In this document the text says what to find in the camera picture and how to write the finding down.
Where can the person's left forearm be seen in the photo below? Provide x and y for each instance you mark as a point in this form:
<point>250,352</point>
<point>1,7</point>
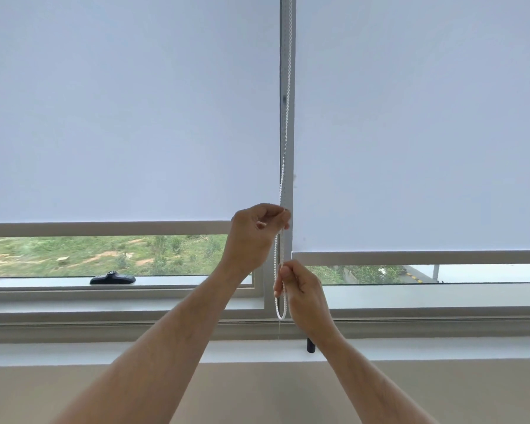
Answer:
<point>150,353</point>

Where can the person's right thumb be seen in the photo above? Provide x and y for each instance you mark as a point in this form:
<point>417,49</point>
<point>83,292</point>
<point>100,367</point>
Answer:
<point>288,270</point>

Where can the grey aluminium window frame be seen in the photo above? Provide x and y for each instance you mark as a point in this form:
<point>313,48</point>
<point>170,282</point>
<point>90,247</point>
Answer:
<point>287,127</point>

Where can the white roller blind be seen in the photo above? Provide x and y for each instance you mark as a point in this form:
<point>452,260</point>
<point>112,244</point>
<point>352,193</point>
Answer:
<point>424,123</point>
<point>128,110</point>

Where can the person's right hand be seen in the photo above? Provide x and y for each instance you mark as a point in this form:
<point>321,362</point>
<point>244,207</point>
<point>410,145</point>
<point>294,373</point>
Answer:
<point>307,295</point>

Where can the person's left hand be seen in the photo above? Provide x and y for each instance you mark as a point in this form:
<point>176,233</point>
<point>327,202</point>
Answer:
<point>247,242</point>

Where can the person's left fingers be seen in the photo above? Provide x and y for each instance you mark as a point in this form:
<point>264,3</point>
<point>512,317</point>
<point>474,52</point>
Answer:
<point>271,215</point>

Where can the person's right forearm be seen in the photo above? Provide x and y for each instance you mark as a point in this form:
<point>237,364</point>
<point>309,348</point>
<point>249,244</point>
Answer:
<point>371,384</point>

